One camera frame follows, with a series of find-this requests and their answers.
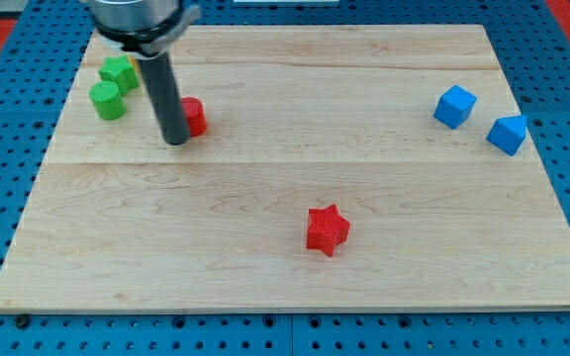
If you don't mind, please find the blue cube block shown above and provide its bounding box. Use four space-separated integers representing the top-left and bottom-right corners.
433 85 477 130

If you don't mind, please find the red cylinder block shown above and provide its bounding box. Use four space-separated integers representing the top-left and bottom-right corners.
181 97 208 137

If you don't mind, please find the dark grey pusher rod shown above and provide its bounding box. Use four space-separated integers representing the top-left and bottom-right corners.
139 53 190 145

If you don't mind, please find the green cylinder block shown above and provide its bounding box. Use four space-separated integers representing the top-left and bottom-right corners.
89 81 127 121

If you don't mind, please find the green star block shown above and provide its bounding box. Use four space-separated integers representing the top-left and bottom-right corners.
98 55 140 96

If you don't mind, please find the light wooden board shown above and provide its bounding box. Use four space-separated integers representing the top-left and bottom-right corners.
0 25 570 314

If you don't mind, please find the red star block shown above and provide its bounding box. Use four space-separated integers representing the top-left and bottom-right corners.
306 204 350 257

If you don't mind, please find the blue pentagon block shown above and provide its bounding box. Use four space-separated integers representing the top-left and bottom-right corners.
486 115 526 156

